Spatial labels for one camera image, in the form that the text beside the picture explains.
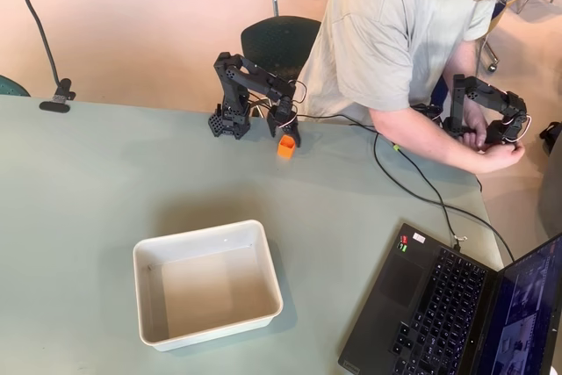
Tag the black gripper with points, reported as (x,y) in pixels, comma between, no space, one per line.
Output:
(278,123)

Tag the small orange block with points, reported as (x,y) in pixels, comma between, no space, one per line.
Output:
(286,150)

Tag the black leader robot arm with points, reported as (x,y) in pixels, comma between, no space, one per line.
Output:
(483,94)

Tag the black follower robot arm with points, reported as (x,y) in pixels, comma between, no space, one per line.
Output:
(257,78)

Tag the person's right forearm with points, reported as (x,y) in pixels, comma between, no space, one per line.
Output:
(421,142)

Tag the white plastic tray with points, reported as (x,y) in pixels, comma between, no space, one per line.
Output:
(206,291)

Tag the person's left hand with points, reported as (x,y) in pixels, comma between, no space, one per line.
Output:
(477,138)

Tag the person's right hand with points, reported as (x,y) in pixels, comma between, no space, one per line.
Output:
(505,157)

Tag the dark green perforated stool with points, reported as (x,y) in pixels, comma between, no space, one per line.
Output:
(272,41)

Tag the person in grey-green t-shirt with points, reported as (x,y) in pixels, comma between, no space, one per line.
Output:
(386,41)

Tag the black laptop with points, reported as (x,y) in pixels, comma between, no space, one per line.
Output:
(430,300)

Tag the black gooseneck clamp holder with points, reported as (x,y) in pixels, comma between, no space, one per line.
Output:
(61,93)

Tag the black bag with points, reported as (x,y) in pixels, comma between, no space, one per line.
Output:
(552,138)

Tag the dark grey seat back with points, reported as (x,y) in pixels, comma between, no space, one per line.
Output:
(554,195)

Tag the teal green chair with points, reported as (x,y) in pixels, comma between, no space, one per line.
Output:
(11,87)

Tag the chrome chair frame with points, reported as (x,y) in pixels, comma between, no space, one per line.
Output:
(491,56)

